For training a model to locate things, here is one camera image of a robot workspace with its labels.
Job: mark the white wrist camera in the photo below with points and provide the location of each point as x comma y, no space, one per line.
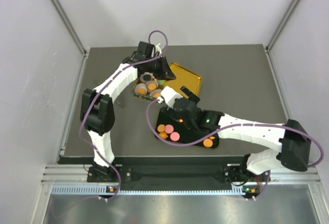
168,96
158,49

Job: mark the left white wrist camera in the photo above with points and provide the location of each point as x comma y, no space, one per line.
158,49

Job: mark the orange biscuit stack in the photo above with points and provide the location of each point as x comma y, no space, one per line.
142,91

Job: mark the black sandwich cookie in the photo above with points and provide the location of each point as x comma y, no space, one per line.
147,77

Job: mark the orange biscuit bottom right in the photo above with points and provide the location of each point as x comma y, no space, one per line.
208,143

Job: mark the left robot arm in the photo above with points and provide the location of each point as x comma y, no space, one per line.
97,108

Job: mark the aluminium frame post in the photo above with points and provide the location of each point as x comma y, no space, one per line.
282,24
69,27

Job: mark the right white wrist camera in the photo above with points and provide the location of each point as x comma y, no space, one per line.
168,96

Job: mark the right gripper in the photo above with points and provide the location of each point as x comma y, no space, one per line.
191,96

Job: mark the right aluminium frame post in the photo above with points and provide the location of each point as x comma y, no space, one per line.
282,24

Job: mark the left aluminium frame post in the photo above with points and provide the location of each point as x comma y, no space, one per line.
69,27

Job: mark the orange round biscuit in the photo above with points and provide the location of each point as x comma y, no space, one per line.
152,86

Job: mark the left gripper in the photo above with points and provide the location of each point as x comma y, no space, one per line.
165,72

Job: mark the pink sandwich cookie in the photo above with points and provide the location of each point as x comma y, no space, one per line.
169,129
175,136

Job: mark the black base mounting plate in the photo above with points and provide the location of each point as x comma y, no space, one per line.
175,170

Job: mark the black gold-rimmed tray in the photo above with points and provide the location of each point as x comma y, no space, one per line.
186,126

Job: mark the orange biscuit left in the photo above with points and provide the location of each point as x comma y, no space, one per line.
161,128

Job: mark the gold tin lid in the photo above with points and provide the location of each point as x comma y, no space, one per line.
184,77

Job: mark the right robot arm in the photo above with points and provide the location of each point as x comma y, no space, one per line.
286,144

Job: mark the green christmas cookie tin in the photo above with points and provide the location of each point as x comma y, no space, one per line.
147,96

